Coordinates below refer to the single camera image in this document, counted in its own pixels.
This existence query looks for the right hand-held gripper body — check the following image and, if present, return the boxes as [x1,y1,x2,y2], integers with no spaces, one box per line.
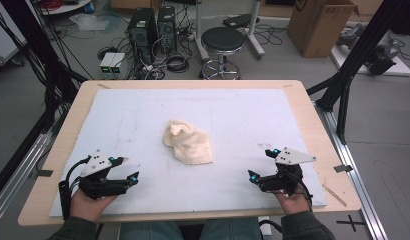
[259,147,317,195]

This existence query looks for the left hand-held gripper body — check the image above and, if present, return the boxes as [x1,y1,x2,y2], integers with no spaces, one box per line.
[78,149,131,200]

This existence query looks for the cream cloth towel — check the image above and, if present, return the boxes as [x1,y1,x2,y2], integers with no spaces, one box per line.
[162,119,214,165]

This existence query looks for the person's left hand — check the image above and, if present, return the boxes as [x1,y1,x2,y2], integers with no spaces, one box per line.
[70,189,119,223]

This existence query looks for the person's right hand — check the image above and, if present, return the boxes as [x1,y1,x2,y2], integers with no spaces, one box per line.
[272,190,312,216]

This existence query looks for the white power strip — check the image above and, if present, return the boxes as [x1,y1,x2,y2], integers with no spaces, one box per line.
[257,216,272,238]

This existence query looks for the thin wooden strip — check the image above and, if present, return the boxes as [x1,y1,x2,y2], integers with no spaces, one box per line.
[322,184,348,208]

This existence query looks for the person's left leg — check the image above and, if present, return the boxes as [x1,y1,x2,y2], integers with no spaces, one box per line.
[119,221,185,240]

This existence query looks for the person's leg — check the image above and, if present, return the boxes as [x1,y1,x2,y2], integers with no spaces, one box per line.
[119,221,185,240]
[198,218,262,240]

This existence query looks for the person's right leg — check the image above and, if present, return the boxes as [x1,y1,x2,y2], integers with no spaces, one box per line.
[198,218,262,240]

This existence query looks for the black tape piece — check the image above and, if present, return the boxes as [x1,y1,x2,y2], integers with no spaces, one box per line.
[27,169,54,178]
[333,164,354,174]

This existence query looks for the white foam mat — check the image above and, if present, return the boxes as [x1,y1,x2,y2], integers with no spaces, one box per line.
[48,88,328,218]

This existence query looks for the black tape cross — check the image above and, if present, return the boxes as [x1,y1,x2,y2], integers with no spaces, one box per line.
[336,214,366,233]

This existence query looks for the white power supply box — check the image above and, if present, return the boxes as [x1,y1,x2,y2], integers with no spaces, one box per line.
[99,52,117,75]
[109,52,127,75]

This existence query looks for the white stand leg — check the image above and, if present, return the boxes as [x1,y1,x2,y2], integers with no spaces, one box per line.
[247,0,266,60]
[194,0,211,63]

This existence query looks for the black round stool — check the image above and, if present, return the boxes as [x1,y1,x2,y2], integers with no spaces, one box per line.
[199,26,247,80]

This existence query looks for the large black computer tower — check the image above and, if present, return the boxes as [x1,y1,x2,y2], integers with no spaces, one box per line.
[127,8,159,64]

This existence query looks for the brown cardboard box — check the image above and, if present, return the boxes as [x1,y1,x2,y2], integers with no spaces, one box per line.
[286,0,360,59]

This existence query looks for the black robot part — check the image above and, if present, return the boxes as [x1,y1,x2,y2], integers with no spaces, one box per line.
[366,46,397,76]

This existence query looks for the slim black computer tower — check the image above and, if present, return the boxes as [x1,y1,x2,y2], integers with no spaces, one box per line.
[157,5,177,54]

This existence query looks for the grey robot part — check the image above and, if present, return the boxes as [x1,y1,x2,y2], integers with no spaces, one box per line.
[336,23,366,48]

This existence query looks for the clear plastic sheet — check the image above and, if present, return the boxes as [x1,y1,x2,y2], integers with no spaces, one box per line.
[69,13,122,33]

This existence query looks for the white floor board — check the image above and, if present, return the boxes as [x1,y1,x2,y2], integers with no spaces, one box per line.
[330,31,410,77]

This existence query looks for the round white table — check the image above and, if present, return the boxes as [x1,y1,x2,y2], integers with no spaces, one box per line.
[39,0,94,16]

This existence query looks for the white panel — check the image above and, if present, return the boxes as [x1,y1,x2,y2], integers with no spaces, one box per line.
[0,6,27,66]

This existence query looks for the right hand-held gripper cable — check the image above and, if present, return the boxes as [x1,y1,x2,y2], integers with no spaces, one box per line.
[286,172,314,212]

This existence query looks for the aluminium rail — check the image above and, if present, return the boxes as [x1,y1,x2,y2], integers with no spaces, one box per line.
[0,133,54,228]
[314,101,389,240]

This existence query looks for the tangle of floor cables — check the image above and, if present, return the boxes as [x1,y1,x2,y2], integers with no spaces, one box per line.
[112,33,194,81]

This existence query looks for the coiled black cable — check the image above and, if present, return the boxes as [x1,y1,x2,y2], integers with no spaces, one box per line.
[166,53,191,74]

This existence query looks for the black metal frame stand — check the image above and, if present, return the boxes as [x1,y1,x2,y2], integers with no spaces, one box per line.
[0,0,91,201]
[306,0,410,144]

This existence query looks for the loose black floor cables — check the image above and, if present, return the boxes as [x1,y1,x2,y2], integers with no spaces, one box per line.
[252,23,287,46]

